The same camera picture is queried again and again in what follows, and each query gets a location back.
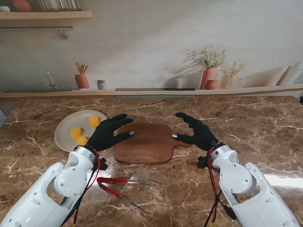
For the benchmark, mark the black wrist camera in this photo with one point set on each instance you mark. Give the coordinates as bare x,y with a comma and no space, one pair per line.
102,163
203,162

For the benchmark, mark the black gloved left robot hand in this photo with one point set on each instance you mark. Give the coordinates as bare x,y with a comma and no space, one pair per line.
104,134

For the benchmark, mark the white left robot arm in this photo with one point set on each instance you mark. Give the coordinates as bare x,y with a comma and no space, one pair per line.
35,203

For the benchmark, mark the yellow corn chunk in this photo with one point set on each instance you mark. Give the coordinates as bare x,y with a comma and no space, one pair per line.
94,120
81,140
75,132

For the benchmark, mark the beige round plate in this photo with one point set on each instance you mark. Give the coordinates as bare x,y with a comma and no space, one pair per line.
66,125

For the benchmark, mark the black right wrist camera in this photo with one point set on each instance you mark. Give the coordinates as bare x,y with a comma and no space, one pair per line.
203,162

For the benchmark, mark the brown wooden cutting board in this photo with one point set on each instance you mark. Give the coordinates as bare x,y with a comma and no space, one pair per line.
146,149

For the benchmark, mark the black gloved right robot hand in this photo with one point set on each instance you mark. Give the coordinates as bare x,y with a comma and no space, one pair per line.
201,137

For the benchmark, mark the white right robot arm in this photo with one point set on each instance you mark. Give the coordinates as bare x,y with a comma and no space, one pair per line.
260,205

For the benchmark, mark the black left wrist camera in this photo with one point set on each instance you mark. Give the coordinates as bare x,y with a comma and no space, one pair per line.
102,163

